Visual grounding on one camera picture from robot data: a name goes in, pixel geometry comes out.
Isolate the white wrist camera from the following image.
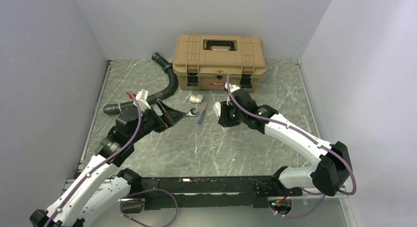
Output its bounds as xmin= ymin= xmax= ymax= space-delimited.
xmin=224 ymin=84 xmax=240 ymax=93
xmin=133 ymin=89 xmax=151 ymax=112

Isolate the white pipe elbow fitting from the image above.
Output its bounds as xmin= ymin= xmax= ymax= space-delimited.
xmin=189 ymin=94 xmax=204 ymax=104

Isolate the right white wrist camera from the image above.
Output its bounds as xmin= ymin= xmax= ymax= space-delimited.
xmin=224 ymin=84 xmax=240 ymax=93

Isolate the blue red screwdriver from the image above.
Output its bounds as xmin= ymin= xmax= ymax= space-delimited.
xmin=197 ymin=104 xmax=208 ymax=125

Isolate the tan plastic toolbox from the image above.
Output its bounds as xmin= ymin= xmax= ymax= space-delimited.
xmin=173 ymin=34 xmax=268 ymax=91

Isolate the silver combination wrench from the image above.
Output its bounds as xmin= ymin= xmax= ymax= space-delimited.
xmin=181 ymin=108 xmax=199 ymax=119

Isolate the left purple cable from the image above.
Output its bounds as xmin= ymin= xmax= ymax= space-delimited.
xmin=42 ymin=91 xmax=179 ymax=227

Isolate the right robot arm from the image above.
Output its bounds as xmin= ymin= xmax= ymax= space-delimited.
xmin=213 ymin=85 xmax=353 ymax=196

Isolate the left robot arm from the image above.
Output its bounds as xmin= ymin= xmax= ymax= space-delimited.
xmin=30 ymin=100 xmax=199 ymax=227

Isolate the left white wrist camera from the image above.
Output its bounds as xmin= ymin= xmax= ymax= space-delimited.
xmin=133 ymin=89 xmax=151 ymax=112

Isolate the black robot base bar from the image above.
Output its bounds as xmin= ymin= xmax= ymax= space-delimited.
xmin=122 ymin=175 xmax=302 ymax=210

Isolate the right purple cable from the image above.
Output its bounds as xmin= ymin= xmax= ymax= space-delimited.
xmin=225 ymin=74 xmax=357 ymax=220

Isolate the black corrugated hose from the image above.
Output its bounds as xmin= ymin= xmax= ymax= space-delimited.
xmin=103 ymin=53 xmax=179 ymax=115

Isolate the purple cable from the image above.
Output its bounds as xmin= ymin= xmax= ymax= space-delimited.
xmin=42 ymin=91 xmax=179 ymax=227
xmin=225 ymin=74 xmax=357 ymax=220

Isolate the white AC remote control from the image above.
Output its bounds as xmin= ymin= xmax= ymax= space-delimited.
xmin=213 ymin=102 xmax=228 ymax=132

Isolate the aluminium frame rail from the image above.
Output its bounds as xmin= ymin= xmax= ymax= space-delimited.
xmin=60 ymin=178 xmax=348 ymax=202

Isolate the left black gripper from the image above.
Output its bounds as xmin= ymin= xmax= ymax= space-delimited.
xmin=130 ymin=99 xmax=186 ymax=143

